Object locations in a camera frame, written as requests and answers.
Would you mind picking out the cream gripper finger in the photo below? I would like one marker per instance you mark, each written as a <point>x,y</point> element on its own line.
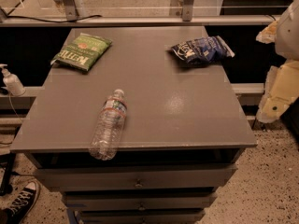
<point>281,89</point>
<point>268,34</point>

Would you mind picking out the green jalapeno chip bag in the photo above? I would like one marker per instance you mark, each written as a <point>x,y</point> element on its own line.
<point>83,52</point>

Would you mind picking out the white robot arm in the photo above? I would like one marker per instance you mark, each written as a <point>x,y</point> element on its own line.
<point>287,38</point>

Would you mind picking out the blue chip bag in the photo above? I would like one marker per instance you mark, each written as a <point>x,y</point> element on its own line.
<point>203,50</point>

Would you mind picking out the grey drawer cabinet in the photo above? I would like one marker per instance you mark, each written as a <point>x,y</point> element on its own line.
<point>183,133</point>

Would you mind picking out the clear plastic water bottle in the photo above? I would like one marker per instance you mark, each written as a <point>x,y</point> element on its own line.
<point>107,134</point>

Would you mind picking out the white pump sanitizer bottle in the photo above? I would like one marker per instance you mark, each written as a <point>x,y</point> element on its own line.
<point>12,82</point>

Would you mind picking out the black canvas sneaker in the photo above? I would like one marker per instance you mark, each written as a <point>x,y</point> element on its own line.
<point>22,205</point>

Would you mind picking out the metal frame rail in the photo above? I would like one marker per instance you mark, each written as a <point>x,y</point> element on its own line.
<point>96,21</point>

